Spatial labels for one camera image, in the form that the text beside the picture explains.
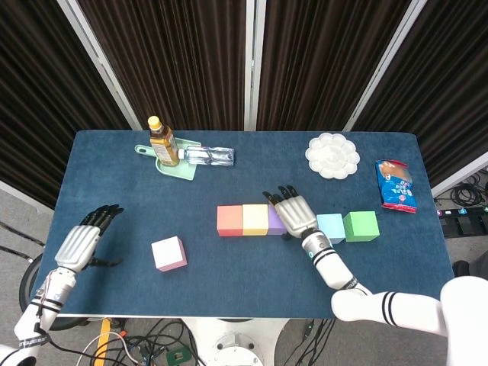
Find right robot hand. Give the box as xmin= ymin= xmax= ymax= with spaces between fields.
xmin=262 ymin=185 xmax=318 ymax=242

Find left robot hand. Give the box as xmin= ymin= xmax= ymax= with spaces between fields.
xmin=54 ymin=204 xmax=125 ymax=272

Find purple cube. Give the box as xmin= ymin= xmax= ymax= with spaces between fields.
xmin=266 ymin=204 xmax=289 ymax=236

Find light blue cube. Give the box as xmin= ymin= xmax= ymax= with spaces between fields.
xmin=316 ymin=213 xmax=347 ymax=246

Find red cube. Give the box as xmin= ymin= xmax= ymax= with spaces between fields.
xmin=216 ymin=204 xmax=244 ymax=238

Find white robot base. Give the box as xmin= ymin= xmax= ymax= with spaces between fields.
xmin=182 ymin=318 xmax=291 ymax=366

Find yellow cube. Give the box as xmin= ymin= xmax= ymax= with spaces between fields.
xmin=241 ymin=204 xmax=270 ymax=236

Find green cube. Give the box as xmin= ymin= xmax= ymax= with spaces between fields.
xmin=342 ymin=210 xmax=380 ymax=243

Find pink white cube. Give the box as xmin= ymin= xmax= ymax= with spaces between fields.
xmin=150 ymin=236 xmax=188 ymax=272

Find white flower paint palette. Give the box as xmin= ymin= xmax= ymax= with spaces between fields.
xmin=304 ymin=132 xmax=361 ymax=179

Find blue fabric table cover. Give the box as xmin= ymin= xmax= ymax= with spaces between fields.
xmin=32 ymin=130 xmax=466 ymax=319

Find yellow floor tape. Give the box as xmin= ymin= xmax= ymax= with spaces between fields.
xmin=95 ymin=319 xmax=111 ymax=359

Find clear water bottle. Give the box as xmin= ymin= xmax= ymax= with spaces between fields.
xmin=177 ymin=145 xmax=236 ymax=167

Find blue snack bag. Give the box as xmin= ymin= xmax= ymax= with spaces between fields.
xmin=374 ymin=159 xmax=417 ymax=214

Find mint green plastic scoop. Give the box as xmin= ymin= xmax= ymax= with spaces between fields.
xmin=133 ymin=137 xmax=202 ymax=181

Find yellow tea bottle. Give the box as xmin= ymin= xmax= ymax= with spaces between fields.
xmin=147 ymin=115 xmax=180 ymax=169

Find green circuit board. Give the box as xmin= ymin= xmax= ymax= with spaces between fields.
xmin=166 ymin=348 xmax=190 ymax=365

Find dark pleated partition panel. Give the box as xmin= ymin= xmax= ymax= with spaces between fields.
xmin=352 ymin=0 xmax=488 ymax=188
xmin=78 ymin=0 xmax=249 ymax=131
xmin=257 ymin=0 xmax=413 ymax=131
xmin=0 ymin=0 xmax=130 ymax=209

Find white floor cable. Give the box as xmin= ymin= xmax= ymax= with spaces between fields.
xmin=78 ymin=331 xmax=146 ymax=366

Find black floor cable bundle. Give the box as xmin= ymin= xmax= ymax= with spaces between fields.
xmin=121 ymin=319 xmax=199 ymax=366

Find white partition post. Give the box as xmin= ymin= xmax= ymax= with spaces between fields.
xmin=342 ymin=0 xmax=426 ymax=131
xmin=243 ymin=0 xmax=267 ymax=131
xmin=56 ymin=0 xmax=144 ymax=131

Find coiled black cables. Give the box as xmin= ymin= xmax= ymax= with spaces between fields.
xmin=451 ymin=167 xmax=488 ymax=207

